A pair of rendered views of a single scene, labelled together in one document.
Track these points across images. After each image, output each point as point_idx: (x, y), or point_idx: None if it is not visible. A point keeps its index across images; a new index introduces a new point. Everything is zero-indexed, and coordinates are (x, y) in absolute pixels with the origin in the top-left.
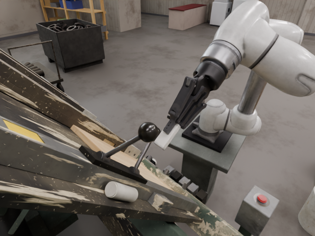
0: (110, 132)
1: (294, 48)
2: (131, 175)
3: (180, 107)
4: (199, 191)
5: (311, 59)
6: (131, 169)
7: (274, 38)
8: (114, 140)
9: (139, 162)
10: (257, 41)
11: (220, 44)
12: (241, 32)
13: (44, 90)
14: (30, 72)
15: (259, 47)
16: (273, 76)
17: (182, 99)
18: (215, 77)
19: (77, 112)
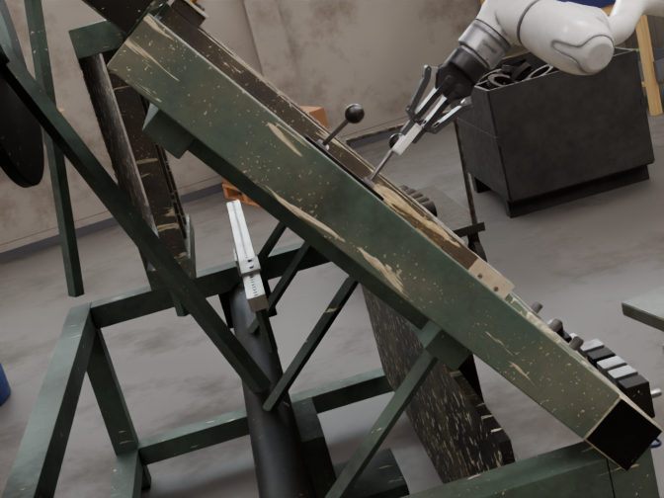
0: (427, 217)
1: (547, 11)
2: (354, 176)
3: (413, 100)
4: (630, 377)
5: (566, 21)
6: (363, 179)
7: (530, 4)
8: (438, 237)
9: (374, 173)
10: (509, 12)
11: (471, 24)
12: (492, 5)
13: (315, 124)
14: (330, 133)
15: (512, 18)
16: (536, 50)
17: (416, 91)
18: (458, 62)
19: (363, 165)
